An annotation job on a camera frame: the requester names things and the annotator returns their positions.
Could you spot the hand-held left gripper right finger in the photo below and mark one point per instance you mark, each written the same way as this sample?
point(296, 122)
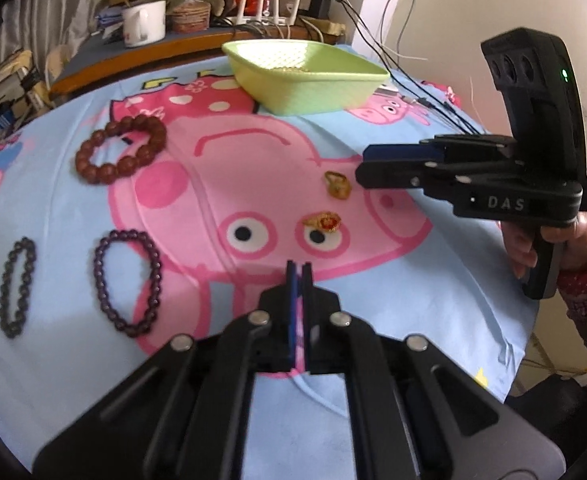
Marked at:
point(398, 400)

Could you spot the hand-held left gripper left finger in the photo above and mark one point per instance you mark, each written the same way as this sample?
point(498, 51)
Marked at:
point(213, 385)

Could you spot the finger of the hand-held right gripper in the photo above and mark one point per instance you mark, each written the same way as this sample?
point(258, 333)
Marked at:
point(473, 149)
point(393, 175)

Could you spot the green plastic basket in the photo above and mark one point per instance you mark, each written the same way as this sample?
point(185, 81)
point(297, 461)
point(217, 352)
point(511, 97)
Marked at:
point(298, 92)

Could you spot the person's right hand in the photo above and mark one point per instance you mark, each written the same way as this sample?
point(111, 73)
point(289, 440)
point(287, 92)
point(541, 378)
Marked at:
point(586, 232)

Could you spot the black power adapter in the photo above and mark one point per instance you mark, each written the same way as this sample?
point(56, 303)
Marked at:
point(318, 6)

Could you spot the woven wicker jar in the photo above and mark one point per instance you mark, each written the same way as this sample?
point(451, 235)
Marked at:
point(188, 17)

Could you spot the white enamel mug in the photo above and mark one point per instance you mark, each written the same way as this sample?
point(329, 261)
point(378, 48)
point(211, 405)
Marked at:
point(143, 25)

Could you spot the wooden desk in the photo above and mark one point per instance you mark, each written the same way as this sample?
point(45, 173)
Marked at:
point(123, 57)

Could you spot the grey curtain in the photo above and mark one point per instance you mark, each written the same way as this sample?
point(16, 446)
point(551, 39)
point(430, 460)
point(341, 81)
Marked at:
point(18, 25)

